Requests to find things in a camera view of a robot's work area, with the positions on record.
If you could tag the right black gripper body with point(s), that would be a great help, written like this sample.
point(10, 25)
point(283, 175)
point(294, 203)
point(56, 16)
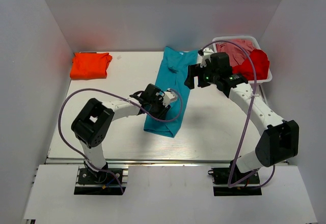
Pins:
point(197, 74)

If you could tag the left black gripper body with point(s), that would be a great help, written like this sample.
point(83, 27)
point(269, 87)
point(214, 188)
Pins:
point(158, 109)

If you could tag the teal t-shirt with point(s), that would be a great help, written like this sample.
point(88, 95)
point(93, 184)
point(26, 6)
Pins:
point(171, 76)

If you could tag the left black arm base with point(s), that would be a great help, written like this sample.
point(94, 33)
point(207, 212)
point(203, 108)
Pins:
point(88, 184)

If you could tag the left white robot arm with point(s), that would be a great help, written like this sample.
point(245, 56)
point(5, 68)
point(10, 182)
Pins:
point(92, 123)

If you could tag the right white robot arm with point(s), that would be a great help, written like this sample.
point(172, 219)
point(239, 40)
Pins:
point(278, 137)

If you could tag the pink t-shirt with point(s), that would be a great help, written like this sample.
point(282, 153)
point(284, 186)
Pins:
point(236, 55)

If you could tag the red t-shirt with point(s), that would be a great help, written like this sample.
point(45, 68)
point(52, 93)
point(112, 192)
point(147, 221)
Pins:
point(261, 65)

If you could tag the folded orange t-shirt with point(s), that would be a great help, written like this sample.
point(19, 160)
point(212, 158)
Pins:
point(90, 65)

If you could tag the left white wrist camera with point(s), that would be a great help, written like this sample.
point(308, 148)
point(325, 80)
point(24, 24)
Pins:
point(169, 97)

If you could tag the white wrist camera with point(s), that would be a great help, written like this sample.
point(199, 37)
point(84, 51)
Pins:
point(169, 97)
point(206, 55)

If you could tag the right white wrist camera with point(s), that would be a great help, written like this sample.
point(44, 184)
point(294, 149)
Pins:
point(206, 55)

